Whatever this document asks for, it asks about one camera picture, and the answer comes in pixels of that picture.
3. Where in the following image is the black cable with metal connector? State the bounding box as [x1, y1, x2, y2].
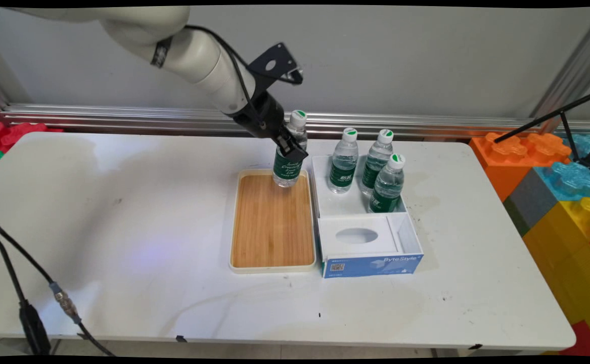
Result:
[0, 213, 117, 357]

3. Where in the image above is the red foam building block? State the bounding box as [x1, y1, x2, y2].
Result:
[0, 121, 64, 153]

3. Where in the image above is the black cable with thick plug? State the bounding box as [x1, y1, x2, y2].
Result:
[0, 231, 52, 356]

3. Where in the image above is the slanted aluminium frame post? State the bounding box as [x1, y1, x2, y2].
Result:
[529, 9, 590, 133]

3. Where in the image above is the orange foam building block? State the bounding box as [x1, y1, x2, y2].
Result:
[469, 132, 573, 203]

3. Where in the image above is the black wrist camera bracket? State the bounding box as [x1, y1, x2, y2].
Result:
[246, 42, 304, 102]

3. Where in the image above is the water bottle with green label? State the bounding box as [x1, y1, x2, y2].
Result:
[273, 110, 309, 189]
[328, 127, 359, 195]
[368, 154, 406, 213]
[360, 129, 395, 196]

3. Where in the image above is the horizontal aluminium frame rail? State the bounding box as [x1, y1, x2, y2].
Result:
[0, 103, 590, 140]

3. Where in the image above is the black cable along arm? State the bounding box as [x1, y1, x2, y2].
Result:
[185, 24, 267, 129]

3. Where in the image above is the wooden tray with cream rim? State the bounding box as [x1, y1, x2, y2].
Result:
[229, 169, 317, 274]

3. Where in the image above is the blue translucent foam block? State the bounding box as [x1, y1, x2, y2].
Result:
[534, 133, 590, 202]

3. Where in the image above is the grey foam building block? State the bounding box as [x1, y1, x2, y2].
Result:
[503, 167, 559, 238]

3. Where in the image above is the black tripod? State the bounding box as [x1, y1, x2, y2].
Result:
[493, 88, 590, 171]

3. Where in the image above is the white and blue cardboard box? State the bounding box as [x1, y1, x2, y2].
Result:
[311, 154, 425, 279]

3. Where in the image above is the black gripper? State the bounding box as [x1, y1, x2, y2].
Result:
[229, 91, 309, 163]

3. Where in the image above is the red foam block under yellow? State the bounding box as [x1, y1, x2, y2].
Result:
[559, 233, 590, 357]

